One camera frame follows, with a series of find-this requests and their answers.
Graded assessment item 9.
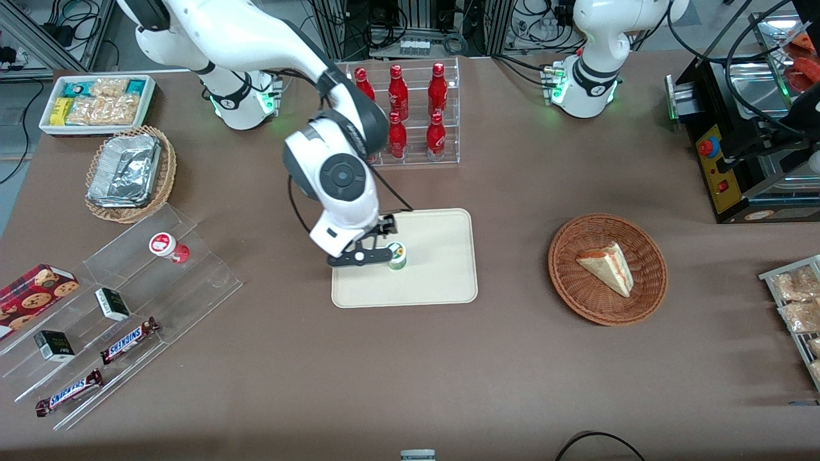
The cream plastic tray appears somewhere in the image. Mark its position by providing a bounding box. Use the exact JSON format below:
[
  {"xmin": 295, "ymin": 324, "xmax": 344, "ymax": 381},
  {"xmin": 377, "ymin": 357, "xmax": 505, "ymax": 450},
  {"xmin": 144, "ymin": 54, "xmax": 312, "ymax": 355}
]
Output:
[{"xmin": 331, "ymin": 208, "xmax": 479, "ymax": 309}]

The red gum container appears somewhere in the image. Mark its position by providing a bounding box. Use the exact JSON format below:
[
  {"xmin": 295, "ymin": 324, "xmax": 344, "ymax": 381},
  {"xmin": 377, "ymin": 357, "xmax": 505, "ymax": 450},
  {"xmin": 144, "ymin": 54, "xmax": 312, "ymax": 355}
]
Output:
[{"xmin": 149, "ymin": 232, "xmax": 190, "ymax": 264}]

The tray with packaged snacks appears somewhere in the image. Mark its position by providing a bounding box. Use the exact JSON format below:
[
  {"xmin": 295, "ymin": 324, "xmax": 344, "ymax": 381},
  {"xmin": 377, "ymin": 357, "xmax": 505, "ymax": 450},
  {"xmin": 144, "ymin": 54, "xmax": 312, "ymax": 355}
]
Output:
[{"xmin": 758, "ymin": 255, "xmax": 820, "ymax": 392}]

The red cola bottle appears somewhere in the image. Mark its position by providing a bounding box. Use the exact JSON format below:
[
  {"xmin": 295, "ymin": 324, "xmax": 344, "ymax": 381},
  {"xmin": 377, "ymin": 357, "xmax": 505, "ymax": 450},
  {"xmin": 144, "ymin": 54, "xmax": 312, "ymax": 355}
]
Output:
[
  {"xmin": 428, "ymin": 62, "xmax": 448, "ymax": 117},
  {"xmin": 354, "ymin": 67, "xmax": 377, "ymax": 103},
  {"xmin": 388, "ymin": 64, "xmax": 409, "ymax": 121},
  {"xmin": 387, "ymin": 111, "xmax": 408, "ymax": 159},
  {"xmin": 426, "ymin": 112, "xmax": 447, "ymax": 161}
]

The clear acrylic bottle rack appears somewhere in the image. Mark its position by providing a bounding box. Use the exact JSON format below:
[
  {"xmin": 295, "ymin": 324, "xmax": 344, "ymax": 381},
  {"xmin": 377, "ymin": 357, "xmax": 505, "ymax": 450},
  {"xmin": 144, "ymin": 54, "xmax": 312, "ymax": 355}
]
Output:
[{"xmin": 336, "ymin": 56, "xmax": 462, "ymax": 168}]

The clear acrylic stepped shelf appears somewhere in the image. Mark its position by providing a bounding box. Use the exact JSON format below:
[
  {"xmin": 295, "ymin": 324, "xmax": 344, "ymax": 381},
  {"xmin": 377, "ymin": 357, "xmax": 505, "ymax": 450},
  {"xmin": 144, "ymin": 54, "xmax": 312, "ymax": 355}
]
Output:
[{"xmin": 0, "ymin": 204, "xmax": 244, "ymax": 431}]

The light wicker basket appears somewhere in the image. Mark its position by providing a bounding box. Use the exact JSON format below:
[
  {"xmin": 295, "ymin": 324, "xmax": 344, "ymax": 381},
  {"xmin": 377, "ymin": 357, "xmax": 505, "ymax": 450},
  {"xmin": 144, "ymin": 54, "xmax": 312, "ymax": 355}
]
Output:
[{"xmin": 85, "ymin": 125, "xmax": 177, "ymax": 225}]

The white power strip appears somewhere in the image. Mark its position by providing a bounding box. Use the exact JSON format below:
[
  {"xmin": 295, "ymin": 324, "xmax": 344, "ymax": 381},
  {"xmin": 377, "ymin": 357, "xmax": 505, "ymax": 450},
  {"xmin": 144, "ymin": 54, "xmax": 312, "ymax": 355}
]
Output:
[{"xmin": 399, "ymin": 38, "xmax": 449, "ymax": 57}]

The brown wicker basket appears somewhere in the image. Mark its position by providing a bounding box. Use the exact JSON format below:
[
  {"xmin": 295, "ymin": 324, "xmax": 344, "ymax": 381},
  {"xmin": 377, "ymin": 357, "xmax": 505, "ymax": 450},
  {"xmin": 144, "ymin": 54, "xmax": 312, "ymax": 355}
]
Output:
[{"xmin": 548, "ymin": 213, "xmax": 669, "ymax": 327}]

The metal equipment rack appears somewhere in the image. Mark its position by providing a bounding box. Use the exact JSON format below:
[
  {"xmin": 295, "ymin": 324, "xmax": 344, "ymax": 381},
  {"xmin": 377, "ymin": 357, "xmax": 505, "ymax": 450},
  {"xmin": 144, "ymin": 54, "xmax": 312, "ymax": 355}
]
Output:
[{"xmin": 311, "ymin": 0, "xmax": 513, "ymax": 60}]

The stack of foil trays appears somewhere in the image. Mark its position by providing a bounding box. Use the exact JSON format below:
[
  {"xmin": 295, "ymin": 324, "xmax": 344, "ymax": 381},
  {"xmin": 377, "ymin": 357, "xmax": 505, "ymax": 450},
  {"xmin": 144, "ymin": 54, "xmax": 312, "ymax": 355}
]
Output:
[{"xmin": 86, "ymin": 133, "xmax": 162, "ymax": 209}]

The triangular sandwich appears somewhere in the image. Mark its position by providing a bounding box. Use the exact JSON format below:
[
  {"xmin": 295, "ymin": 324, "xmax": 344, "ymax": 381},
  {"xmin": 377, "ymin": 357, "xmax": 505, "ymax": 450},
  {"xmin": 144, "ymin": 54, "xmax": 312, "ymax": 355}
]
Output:
[{"xmin": 575, "ymin": 241, "xmax": 635, "ymax": 298}]

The white snack bin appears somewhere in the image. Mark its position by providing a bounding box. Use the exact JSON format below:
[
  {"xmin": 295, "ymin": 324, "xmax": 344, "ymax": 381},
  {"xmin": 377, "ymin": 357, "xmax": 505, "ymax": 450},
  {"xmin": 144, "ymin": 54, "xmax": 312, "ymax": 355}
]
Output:
[{"xmin": 38, "ymin": 74, "xmax": 158, "ymax": 138}]

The Snickers chocolate bar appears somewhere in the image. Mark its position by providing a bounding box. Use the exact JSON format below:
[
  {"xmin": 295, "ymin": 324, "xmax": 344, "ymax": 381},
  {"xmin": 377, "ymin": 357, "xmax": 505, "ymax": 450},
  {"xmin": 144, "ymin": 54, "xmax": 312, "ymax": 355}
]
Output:
[
  {"xmin": 35, "ymin": 368, "xmax": 104, "ymax": 418},
  {"xmin": 99, "ymin": 316, "xmax": 161, "ymax": 366}
]

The small black box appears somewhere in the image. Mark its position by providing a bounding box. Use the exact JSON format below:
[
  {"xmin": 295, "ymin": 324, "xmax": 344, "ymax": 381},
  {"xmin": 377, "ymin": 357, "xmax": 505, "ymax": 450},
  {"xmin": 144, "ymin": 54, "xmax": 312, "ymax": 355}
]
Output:
[
  {"xmin": 94, "ymin": 287, "xmax": 131, "ymax": 322},
  {"xmin": 33, "ymin": 330, "xmax": 76, "ymax": 363}
]

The clear bag of crackers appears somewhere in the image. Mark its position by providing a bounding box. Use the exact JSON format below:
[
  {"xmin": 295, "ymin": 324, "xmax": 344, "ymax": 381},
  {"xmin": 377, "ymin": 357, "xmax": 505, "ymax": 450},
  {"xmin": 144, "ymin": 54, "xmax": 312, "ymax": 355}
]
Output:
[
  {"xmin": 90, "ymin": 77, "xmax": 131, "ymax": 98},
  {"xmin": 66, "ymin": 95, "xmax": 140, "ymax": 126}
]

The red cookie box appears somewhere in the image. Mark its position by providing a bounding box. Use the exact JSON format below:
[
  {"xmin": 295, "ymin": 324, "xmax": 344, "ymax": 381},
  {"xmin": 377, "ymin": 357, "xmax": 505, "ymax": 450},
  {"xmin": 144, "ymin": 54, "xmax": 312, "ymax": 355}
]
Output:
[{"xmin": 0, "ymin": 264, "xmax": 81, "ymax": 340}]

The black grill machine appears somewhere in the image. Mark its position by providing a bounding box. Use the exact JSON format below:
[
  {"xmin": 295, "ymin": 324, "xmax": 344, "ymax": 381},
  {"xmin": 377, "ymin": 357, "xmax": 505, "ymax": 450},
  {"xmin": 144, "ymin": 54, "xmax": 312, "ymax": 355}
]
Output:
[{"xmin": 665, "ymin": 0, "xmax": 820, "ymax": 225}]

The red food packet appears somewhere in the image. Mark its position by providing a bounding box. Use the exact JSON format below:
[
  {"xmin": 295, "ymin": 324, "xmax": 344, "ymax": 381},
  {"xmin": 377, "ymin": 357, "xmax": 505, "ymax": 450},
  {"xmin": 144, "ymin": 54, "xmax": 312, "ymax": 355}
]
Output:
[{"xmin": 785, "ymin": 26, "xmax": 820, "ymax": 93}]

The black floor cable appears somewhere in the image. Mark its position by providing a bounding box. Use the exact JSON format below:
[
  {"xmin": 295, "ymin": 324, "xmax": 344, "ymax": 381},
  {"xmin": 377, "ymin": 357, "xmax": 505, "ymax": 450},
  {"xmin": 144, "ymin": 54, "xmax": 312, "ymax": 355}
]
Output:
[{"xmin": 554, "ymin": 432, "xmax": 648, "ymax": 461}]

